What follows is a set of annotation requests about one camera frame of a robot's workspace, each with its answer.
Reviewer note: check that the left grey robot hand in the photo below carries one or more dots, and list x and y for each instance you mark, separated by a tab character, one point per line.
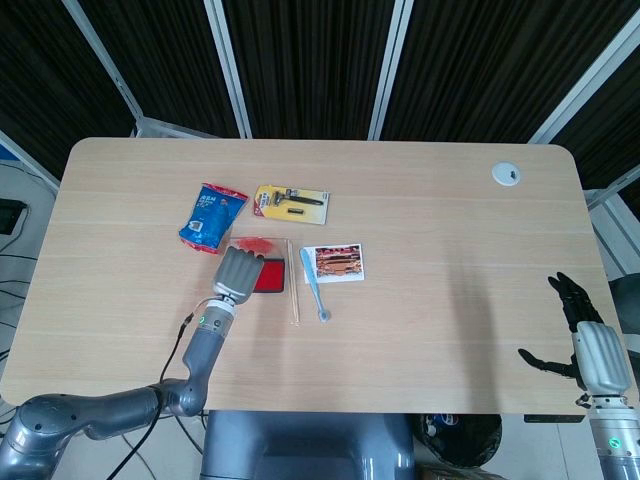
237	275

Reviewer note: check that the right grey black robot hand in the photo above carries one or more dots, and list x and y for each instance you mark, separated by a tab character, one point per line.
602	355

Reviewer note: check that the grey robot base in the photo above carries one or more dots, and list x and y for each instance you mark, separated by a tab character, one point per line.
305	445

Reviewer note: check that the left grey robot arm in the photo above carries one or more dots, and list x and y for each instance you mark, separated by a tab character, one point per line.
205	350

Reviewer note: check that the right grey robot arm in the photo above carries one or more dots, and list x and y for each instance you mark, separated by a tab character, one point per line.
615	440

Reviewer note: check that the clear ink pad lid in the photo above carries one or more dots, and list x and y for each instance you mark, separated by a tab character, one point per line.
257	244

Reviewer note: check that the wrapped wooden chopsticks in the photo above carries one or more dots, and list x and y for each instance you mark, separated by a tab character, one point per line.
293	285

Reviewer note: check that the dark grey bulky object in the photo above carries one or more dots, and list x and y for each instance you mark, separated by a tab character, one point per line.
627	300

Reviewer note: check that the blue snack bag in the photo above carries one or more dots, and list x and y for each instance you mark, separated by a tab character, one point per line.
210	217

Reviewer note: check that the light blue toothbrush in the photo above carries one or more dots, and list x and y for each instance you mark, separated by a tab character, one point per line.
312	280

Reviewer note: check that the black desk control panel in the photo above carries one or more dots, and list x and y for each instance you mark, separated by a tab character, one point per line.
552	418

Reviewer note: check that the yellow razor blister pack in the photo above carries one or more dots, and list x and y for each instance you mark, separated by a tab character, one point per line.
292	205

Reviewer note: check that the photo postcard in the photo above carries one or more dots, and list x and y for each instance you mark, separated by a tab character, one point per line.
340	262

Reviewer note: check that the black trash bin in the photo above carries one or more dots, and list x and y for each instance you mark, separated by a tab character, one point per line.
460	440

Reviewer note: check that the black floor device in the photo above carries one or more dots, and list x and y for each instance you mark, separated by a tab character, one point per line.
10	215

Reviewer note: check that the white partition post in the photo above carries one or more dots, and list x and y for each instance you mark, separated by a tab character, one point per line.
100	55
391	65
227	65
585	96

